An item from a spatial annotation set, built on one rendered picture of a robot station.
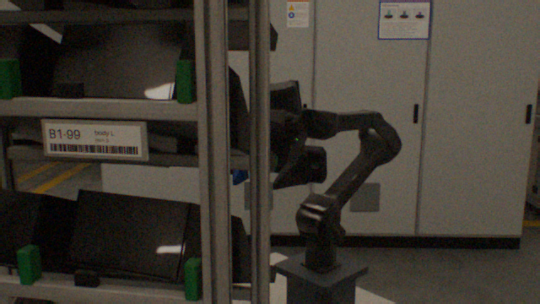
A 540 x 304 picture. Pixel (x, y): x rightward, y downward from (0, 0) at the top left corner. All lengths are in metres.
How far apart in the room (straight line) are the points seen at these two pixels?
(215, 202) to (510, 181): 3.75
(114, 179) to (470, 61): 2.74
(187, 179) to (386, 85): 1.62
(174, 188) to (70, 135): 3.41
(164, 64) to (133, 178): 3.45
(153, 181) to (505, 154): 2.61
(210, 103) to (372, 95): 3.29
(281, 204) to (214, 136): 3.40
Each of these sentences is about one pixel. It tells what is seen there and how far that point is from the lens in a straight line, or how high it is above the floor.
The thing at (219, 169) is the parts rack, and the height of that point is 1.42.
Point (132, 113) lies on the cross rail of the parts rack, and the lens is 0.39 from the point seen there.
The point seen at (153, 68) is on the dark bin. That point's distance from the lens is 0.44.
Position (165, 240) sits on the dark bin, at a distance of 0.47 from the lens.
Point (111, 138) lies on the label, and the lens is 0.40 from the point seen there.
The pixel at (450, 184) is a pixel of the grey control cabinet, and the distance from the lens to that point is 3.91.
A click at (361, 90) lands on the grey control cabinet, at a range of 3.63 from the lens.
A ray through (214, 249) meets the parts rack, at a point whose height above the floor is 1.35.
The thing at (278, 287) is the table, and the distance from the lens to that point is 1.42.
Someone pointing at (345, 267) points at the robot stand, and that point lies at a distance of 1.07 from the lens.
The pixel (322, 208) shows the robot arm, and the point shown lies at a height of 1.20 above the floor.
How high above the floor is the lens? 1.51
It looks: 12 degrees down
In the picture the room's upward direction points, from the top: straight up
